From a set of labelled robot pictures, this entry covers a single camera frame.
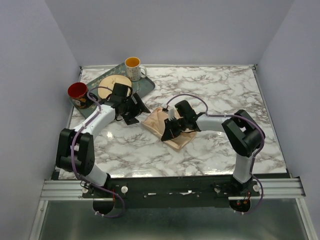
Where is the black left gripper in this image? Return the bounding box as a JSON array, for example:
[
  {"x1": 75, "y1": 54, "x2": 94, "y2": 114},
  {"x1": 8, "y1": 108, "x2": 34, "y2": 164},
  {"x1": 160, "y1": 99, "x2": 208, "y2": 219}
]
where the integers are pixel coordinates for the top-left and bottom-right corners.
[{"x1": 121, "y1": 93, "x2": 151, "y2": 126}]

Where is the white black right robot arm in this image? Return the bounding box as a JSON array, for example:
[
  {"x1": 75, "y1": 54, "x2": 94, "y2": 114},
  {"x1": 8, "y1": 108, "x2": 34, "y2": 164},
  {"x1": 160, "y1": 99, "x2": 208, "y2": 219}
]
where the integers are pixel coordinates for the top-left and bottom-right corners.
[{"x1": 161, "y1": 100, "x2": 266, "y2": 196}]

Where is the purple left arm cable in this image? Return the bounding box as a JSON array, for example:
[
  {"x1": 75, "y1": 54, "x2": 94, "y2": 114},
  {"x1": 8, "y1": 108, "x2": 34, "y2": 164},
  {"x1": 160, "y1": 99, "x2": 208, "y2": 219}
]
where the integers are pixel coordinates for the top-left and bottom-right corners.
[{"x1": 70, "y1": 86, "x2": 126, "y2": 218}]

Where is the cream bird plate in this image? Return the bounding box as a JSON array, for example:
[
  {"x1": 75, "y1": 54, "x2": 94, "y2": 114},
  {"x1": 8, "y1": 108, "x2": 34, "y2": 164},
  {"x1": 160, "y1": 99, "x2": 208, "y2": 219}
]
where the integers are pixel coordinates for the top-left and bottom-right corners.
[{"x1": 97, "y1": 74, "x2": 132, "y2": 99}]

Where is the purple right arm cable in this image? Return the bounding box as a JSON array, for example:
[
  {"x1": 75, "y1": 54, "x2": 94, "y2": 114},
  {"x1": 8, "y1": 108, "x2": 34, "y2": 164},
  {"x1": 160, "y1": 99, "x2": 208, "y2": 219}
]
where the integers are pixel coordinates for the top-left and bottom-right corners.
[{"x1": 162, "y1": 93, "x2": 266, "y2": 216}]

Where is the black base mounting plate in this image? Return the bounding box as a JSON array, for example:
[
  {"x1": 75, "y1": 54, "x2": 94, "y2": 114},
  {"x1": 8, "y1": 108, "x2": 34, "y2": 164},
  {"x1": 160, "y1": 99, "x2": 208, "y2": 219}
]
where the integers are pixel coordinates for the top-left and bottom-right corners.
[{"x1": 82, "y1": 175, "x2": 260, "y2": 214}]

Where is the peach cloth napkin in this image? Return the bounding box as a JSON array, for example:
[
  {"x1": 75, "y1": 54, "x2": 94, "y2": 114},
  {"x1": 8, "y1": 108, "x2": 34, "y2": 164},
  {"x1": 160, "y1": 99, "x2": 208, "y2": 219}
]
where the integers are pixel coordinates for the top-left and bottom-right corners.
[{"x1": 142, "y1": 107, "x2": 197, "y2": 152}]

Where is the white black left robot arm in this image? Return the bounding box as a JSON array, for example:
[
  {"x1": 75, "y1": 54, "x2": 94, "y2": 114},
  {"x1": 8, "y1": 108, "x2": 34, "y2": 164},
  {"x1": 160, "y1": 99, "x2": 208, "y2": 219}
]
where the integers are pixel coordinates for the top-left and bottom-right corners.
[{"x1": 55, "y1": 83, "x2": 150, "y2": 198}]

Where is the green floral tray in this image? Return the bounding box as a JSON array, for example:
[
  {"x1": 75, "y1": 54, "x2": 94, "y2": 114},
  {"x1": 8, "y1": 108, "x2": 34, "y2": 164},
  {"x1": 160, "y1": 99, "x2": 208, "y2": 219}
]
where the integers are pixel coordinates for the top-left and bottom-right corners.
[{"x1": 69, "y1": 62, "x2": 155, "y2": 119}]

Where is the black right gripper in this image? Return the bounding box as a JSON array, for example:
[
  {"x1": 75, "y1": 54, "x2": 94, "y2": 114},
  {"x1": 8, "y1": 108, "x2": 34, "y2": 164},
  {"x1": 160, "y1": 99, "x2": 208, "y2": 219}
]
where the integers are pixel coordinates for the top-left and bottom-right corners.
[{"x1": 162, "y1": 117, "x2": 187, "y2": 142}]

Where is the black mug red inside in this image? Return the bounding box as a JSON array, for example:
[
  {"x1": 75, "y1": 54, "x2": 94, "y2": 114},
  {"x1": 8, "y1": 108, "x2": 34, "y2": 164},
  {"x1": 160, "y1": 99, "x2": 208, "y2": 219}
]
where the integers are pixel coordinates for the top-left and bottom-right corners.
[{"x1": 67, "y1": 82, "x2": 94, "y2": 109}]

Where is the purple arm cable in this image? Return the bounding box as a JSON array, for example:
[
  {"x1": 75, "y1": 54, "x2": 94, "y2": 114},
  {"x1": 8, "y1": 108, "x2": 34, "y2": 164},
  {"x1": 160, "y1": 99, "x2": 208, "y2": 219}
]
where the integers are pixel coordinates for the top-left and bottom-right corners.
[
  {"x1": 70, "y1": 86, "x2": 126, "y2": 218},
  {"x1": 162, "y1": 93, "x2": 266, "y2": 216}
]

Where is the white mug yellow inside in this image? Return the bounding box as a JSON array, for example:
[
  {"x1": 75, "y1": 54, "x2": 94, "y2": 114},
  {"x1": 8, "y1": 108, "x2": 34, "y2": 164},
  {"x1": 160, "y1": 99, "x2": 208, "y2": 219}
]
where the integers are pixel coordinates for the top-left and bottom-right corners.
[{"x1": 124, "y1": 57, "x2": 147, "y2": 82}]

